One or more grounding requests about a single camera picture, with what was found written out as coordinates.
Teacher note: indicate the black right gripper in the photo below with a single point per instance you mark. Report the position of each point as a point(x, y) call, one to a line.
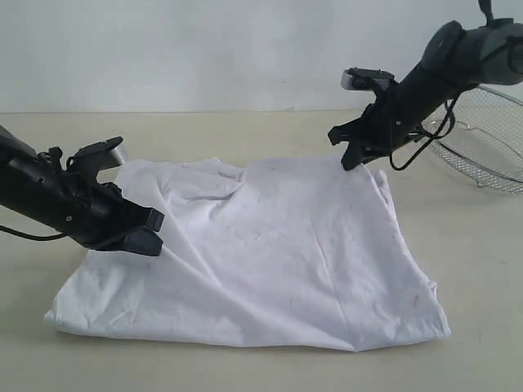
point(392, 121)

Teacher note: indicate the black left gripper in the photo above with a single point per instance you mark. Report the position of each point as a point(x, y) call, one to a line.
point(94, 215)

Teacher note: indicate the white t-shirt red print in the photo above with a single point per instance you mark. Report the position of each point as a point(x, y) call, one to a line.
point(283, 252)

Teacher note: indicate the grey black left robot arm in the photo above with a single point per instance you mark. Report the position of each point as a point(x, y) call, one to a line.
point(11, 147)

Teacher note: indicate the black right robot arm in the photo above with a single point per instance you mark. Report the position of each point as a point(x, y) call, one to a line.
point(458, 60)

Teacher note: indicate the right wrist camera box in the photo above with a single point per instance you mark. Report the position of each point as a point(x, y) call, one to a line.
point(358, 79)

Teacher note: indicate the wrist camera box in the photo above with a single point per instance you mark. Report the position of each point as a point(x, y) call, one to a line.
point(89, 160)
point(358, 79)

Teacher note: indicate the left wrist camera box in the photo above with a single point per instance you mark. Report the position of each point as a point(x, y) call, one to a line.
point(89, 160)

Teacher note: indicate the metal wire mesh basket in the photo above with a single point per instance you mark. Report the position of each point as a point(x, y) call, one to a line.
point(486, 141)

